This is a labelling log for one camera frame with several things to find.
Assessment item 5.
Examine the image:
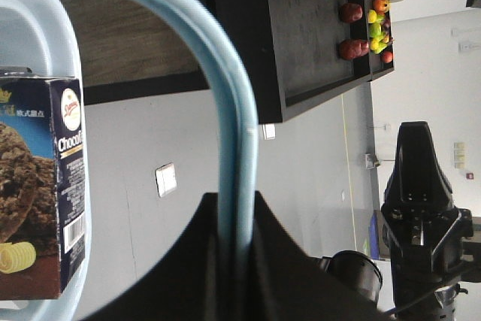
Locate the dark wooden display stand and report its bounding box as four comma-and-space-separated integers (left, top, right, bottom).
61, 0, 394, 123

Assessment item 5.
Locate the light blue plastic basket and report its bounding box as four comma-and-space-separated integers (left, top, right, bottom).
0, 0, 260, 321

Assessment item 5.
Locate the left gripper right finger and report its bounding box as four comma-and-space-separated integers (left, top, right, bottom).
245, 192, 388, 320

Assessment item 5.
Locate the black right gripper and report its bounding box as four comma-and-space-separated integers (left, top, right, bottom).
381, 121, 473, 283

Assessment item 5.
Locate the blue chocolate cookie box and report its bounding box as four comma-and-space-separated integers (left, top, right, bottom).
1, 69, 86, 301

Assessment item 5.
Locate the far steel floor box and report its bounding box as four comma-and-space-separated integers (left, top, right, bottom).
155, 162, 177, 198

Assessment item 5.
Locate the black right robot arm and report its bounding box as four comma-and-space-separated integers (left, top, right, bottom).
316, 121, 480, 320

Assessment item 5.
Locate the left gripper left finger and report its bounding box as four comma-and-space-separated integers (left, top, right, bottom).
85, 192, 229, 320

